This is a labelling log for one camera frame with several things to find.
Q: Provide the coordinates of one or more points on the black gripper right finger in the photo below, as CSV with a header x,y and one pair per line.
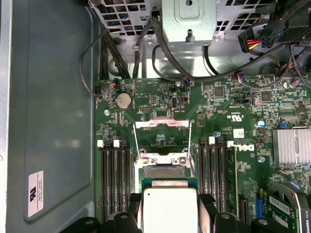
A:
x,y
226,224

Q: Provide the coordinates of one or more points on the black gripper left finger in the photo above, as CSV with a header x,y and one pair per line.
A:
x,y
121,223

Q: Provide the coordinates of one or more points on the silver CPU chip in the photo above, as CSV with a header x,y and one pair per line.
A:
x,y
170,211

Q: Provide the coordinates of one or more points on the thin metal locking lever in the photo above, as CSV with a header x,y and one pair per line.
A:
x,y
193,162

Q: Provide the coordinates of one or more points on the metal socket cover frame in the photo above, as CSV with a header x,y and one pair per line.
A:
x,y
162,123

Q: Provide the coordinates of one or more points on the black expansion slot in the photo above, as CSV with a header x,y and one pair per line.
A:
x,y
243,210

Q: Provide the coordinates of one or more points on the blue board connector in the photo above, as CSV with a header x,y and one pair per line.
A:
x,y
259,206

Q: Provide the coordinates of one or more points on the black graphics card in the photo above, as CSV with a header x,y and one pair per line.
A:
x,y
286,211

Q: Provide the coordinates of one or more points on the white case label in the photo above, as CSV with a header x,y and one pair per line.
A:
x,y
36,194

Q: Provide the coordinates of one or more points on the silver chipset heatsink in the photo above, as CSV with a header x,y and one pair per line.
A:
x,y
291,148

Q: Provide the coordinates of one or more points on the silver blue capacitor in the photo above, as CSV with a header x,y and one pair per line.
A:
x,y
260,123

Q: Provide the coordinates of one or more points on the green motherboard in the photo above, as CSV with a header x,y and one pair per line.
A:
x,y
213,106

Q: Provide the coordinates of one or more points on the silver coin battery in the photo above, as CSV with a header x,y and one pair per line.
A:
x,y
124,100

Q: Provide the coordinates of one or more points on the black PC case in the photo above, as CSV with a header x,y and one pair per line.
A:
x,y
56,97

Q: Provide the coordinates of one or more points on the perforated metal drive cage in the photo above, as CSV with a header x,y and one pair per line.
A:
x,y
230,36

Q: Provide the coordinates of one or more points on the black power connector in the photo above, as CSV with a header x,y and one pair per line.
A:
x,y
269,31

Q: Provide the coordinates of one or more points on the silver metal drive bracket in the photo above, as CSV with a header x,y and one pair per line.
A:
x,y
175,26

